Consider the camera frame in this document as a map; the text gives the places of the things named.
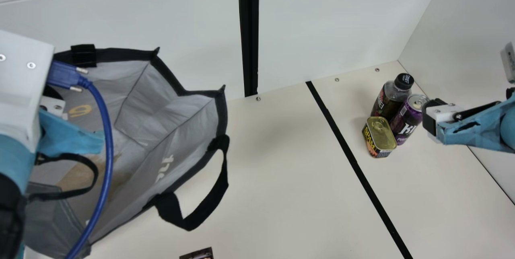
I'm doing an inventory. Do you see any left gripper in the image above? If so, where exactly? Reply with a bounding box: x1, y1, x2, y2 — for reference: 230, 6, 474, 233
0, 97, 105, 194

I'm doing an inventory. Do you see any purple can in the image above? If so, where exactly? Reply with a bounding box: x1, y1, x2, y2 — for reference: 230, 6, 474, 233
389, 93, 429, 146

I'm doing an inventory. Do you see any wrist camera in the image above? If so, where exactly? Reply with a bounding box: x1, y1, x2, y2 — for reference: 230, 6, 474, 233
500, 42, 515, 84
0, 30, 55, 153

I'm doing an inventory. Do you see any rectangular tin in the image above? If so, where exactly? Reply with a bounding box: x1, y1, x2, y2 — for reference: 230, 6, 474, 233
361, 116, 398, 159

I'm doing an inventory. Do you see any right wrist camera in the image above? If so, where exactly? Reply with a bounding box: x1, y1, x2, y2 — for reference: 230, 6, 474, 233
500, 42, 515, 84

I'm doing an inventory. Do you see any dark grey bag with straps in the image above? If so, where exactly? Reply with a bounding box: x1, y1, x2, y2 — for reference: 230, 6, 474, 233
24, 44, 231, 259

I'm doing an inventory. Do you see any black strip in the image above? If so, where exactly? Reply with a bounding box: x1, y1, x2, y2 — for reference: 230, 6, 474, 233
305, 81, 414, 259

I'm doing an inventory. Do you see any dark coffee bottle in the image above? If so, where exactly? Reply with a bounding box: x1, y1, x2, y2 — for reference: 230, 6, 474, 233
370, 73, 415, 123

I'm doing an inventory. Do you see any black post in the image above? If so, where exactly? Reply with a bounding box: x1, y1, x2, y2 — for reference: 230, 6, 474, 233
239, 0, 259, 97

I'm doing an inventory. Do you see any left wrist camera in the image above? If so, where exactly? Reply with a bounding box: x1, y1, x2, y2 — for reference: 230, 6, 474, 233
0, 30, 55, 153

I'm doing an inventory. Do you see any blue cable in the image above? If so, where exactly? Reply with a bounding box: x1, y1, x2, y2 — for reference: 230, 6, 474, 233
47, 60, 114, 259

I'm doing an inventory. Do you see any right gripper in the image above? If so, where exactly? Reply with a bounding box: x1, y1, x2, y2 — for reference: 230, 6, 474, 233
422, 94, 515, 154

